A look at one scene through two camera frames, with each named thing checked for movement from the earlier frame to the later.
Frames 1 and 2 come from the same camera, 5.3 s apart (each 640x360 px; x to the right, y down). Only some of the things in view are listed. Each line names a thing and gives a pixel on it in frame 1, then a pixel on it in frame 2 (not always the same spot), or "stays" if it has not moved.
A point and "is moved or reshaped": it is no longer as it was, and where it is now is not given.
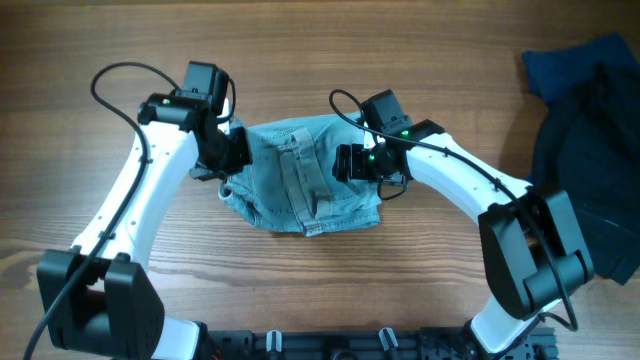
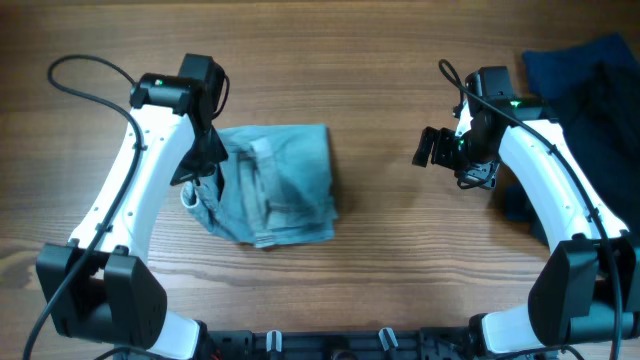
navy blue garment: (558, 70) stays
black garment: (588, 151) stays
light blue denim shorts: (291, 183) is moved or reshaped
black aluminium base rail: (363, 344) stays
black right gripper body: (364, 162) -> (470, 160)
